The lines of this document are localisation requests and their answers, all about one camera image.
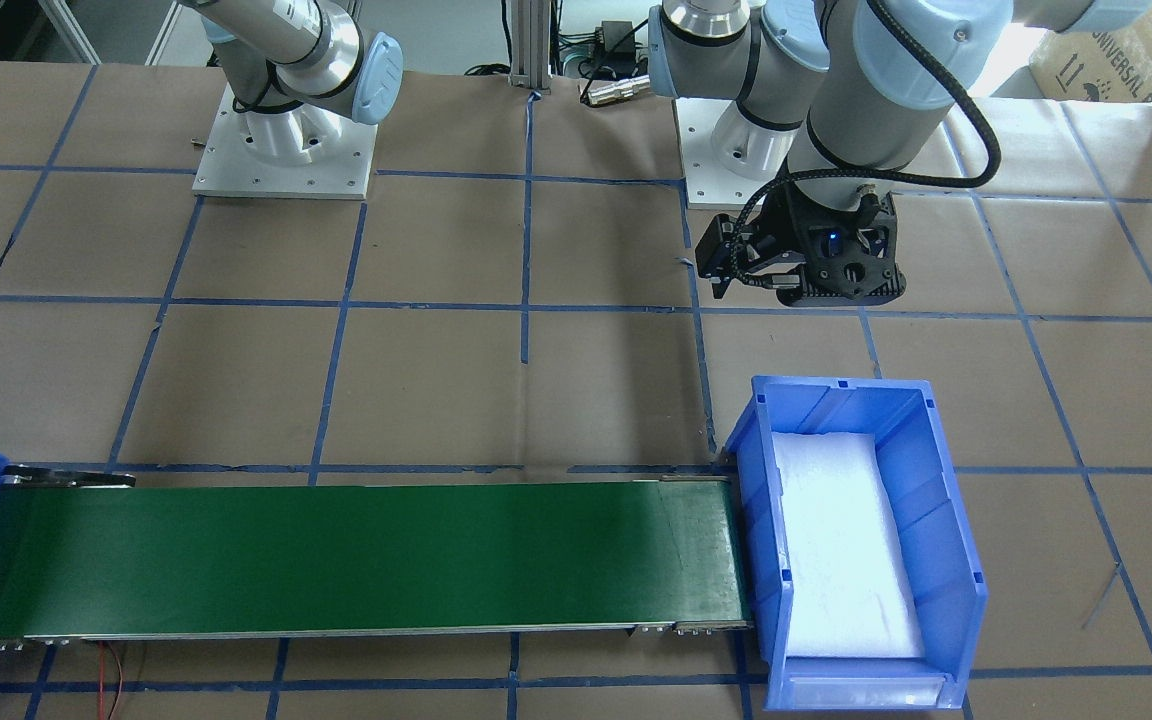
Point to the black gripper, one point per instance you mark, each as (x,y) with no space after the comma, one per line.
(784,226)

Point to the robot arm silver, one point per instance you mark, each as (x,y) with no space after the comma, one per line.
(873,94)
(301,73)

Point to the black power adapter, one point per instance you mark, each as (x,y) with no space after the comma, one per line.
(615,46)

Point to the white foam pad bin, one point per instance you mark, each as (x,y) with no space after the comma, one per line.
(852,596)

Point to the cardboard box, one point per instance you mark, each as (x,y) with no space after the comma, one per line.
(1113,66)

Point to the green conveyor belt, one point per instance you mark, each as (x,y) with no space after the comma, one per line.
(315,561)

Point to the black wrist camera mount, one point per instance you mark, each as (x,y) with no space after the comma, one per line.
(850,256)

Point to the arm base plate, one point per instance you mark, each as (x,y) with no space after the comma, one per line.
(726,156)
(307,153)

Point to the aluminium frame post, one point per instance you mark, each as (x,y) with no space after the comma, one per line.
(531,26)

